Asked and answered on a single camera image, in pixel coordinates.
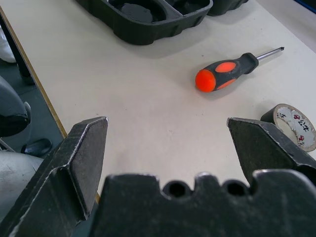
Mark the black table leg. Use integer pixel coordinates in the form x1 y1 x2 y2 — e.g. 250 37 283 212
0 11 35 86

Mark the black tool case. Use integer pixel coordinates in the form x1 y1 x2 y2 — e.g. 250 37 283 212
75 0 250 46

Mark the black electrical tape roll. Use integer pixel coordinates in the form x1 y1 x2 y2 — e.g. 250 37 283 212
260 103 316 153

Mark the white rounded object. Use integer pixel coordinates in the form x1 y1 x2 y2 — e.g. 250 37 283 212
0 24 17 64

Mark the dark grey rounded shell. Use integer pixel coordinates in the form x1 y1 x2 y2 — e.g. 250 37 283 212
0 75 32 138

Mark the silver robot body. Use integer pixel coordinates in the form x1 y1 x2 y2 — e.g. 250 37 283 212
0 148 45 223

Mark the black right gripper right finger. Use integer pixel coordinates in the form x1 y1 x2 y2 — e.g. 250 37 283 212
227 117 316 188

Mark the orange black handled screwdriver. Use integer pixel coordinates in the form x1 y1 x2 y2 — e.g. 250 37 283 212
195 46 285 93

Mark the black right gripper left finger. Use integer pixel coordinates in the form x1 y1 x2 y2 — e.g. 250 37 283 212
0 117 109 237

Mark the dark glossy rounded object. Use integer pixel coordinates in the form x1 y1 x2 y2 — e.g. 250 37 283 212
21 138 53 157

